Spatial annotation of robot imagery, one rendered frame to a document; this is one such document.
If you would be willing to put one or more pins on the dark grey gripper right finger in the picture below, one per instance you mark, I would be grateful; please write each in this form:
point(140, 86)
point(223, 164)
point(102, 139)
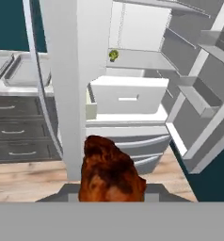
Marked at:
point(157, 193)

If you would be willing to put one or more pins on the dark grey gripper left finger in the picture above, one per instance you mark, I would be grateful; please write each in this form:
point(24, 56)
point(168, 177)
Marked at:
point(68, 193)

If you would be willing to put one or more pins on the brown chicken drumstick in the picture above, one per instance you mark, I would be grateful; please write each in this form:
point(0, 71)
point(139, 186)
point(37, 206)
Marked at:
point(109, 169)

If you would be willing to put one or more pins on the clear tupperware container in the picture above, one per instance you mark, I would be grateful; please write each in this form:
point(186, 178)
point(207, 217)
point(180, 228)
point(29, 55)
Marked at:
point(27, 70)
point(1, 67)

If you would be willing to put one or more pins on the green broccoli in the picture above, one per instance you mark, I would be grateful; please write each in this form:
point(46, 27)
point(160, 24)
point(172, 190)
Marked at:
point(113, 55)

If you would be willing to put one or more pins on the white freezer drawer front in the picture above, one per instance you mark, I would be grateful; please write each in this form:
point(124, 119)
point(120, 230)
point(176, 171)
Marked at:
point(126, 131)
point(150, 168)

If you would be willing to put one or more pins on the grey cupboard drawer front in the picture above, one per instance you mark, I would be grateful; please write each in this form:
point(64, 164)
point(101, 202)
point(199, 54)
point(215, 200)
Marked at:
point(29, 130)
point(23, 149)
point(23, 108)

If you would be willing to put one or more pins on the white fridge crisper drawer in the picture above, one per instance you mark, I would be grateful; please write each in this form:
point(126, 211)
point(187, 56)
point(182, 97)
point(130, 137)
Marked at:
point(129, 94)

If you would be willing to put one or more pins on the white open fridge door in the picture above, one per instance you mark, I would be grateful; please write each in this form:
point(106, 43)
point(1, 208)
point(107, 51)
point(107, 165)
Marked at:
point(211, 78)

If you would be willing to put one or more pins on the white fridge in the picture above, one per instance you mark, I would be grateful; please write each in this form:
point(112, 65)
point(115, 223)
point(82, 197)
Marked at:
point(142, 31)

